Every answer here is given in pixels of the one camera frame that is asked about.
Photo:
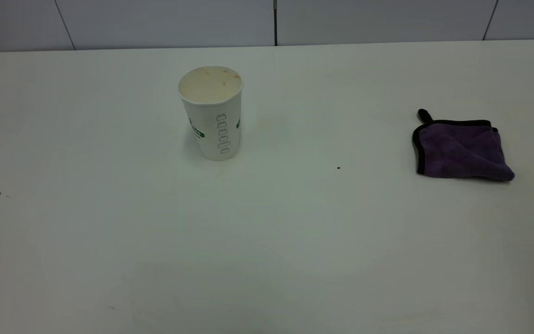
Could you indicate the white paper cup green logo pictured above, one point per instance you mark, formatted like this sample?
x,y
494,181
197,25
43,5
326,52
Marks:
x,y
213,120

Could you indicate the purple cloth with black trim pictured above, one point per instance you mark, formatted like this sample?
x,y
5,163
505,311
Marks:
x,y
461,153

